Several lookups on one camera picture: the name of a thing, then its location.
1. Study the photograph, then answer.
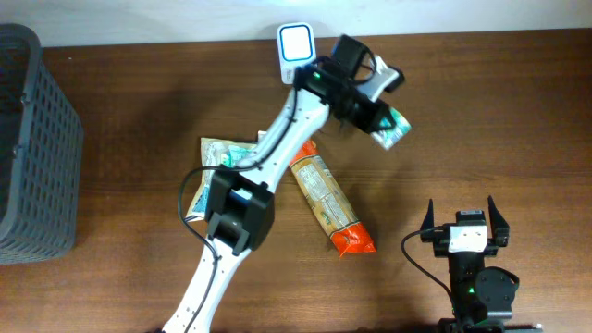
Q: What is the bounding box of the orange noodle packet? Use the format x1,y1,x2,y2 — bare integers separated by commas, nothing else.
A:
290,140,376,256

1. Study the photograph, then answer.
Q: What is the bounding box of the beige snack bag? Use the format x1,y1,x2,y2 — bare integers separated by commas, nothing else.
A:
186,138,256,222

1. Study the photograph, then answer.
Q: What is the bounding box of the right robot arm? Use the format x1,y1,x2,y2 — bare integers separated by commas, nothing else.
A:
420,197,543,333

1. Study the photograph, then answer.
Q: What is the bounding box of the white cream tube gold cap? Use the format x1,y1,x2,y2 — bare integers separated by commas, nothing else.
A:
257,130,267,142

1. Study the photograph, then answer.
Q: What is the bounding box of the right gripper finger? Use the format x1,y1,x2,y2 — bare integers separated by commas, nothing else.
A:
421,199,435,231
487,195,510,243

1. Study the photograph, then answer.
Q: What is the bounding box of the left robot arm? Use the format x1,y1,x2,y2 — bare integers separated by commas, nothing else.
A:
163,35,404,333

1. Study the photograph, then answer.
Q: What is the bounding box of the dark grey plastic basket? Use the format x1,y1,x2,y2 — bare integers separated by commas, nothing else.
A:
1,23,84,265

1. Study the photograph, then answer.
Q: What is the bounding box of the teal Kleenex pack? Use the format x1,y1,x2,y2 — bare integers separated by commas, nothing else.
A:
371,107,412,151
220,143,255,168

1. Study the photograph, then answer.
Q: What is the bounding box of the white barcode scanner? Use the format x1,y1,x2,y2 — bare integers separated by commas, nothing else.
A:
277,22,316,85

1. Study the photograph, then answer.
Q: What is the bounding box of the left black cable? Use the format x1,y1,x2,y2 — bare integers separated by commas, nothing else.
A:
178,39,378,333

